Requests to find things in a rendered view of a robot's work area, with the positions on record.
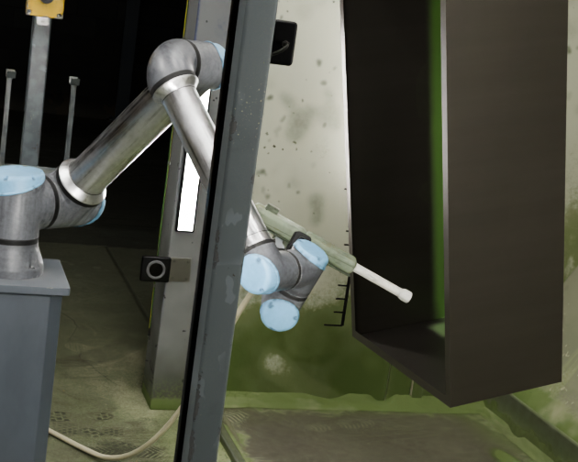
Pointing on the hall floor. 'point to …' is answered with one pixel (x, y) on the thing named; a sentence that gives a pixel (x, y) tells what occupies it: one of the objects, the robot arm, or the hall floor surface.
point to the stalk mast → (35, 93)
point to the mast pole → (229, 227)
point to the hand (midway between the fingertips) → (287, 239)
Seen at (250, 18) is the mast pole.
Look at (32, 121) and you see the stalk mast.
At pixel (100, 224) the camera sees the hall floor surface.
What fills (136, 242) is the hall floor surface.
